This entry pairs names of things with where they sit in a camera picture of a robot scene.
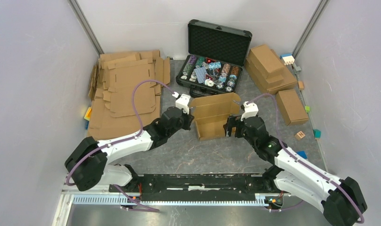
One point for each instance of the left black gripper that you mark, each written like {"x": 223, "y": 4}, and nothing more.
{"x": 189, "y": 118}

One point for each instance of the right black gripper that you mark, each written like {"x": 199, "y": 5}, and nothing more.
{"x": 232, "y": 121}

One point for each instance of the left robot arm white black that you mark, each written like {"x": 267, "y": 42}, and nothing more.
{"x": 89, "y": 163}

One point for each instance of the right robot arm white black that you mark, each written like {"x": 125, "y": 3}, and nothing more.
{"x": 340, "y": 200}

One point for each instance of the small folded cardboard box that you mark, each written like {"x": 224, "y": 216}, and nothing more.
{"x": 291, "y": 107}

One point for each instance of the large folded cardboard box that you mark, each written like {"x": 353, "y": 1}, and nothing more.
{"x": 284, "y": 81}

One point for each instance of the wooden letter H block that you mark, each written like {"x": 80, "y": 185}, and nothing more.
{"x": 300, "y": 135}

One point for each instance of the black poker chip case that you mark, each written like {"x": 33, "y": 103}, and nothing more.
{"x": 216, "y": 56}

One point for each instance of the stack of flat cardboard sheets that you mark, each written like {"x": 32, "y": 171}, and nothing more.
{"x": 125, "y": 90}

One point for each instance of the blue green white block stack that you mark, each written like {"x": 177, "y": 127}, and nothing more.
{"x": 302, "y": 154}

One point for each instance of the small wooden cube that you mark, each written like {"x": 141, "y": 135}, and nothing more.
{"x": 301, "y": 85}

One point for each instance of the blue white toy block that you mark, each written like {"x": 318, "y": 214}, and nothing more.
{"x": 287, "y": 59}

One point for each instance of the teal cube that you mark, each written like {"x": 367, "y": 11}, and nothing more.
{"x": 317, "y": 133}

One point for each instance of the orange yellow block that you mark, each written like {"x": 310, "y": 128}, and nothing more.
{"x": 87, "y": 114}

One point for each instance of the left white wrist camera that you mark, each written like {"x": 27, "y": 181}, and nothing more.
{"x": 182, "y": 101}

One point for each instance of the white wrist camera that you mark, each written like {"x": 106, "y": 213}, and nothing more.
{"x": 250, "y": 109}
{"x": 182, "y": 101}

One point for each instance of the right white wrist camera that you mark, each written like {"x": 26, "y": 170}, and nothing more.
{"x": 250, "y": 109}

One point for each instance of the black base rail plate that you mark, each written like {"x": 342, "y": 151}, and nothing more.
{"x": 198, "y": 187}

